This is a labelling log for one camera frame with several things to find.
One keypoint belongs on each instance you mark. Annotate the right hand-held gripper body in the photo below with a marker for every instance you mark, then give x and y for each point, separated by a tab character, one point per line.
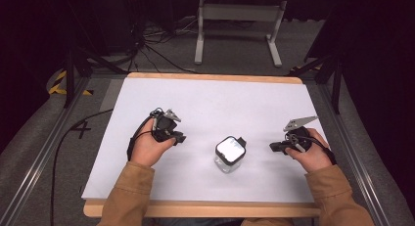
299	134

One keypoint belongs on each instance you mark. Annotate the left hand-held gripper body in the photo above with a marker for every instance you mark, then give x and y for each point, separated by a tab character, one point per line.
164	125

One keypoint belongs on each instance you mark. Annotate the glass jar with white lid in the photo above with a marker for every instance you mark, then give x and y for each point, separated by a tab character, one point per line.
230	153

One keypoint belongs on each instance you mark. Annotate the person's right hand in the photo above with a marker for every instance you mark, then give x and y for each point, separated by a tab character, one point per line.
310	154

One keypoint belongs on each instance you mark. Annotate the person's left hand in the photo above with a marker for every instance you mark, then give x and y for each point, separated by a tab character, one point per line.
149	148

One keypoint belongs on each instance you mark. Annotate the white table cover sheet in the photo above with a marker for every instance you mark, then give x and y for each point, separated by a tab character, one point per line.
208	138

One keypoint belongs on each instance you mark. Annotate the black tripod stand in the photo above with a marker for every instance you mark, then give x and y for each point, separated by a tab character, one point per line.
326	72
81	56

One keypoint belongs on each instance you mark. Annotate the wooden table board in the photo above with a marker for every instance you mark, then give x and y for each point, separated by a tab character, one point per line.
208	209

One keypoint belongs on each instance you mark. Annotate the yellow black hazard tape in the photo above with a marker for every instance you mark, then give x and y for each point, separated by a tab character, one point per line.
62	84

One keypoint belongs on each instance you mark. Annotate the aluminium floor rail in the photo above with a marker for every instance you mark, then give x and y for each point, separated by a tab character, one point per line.
39	154
355	160

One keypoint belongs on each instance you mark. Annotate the white metal stand frame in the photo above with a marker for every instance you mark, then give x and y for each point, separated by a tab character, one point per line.
239	27

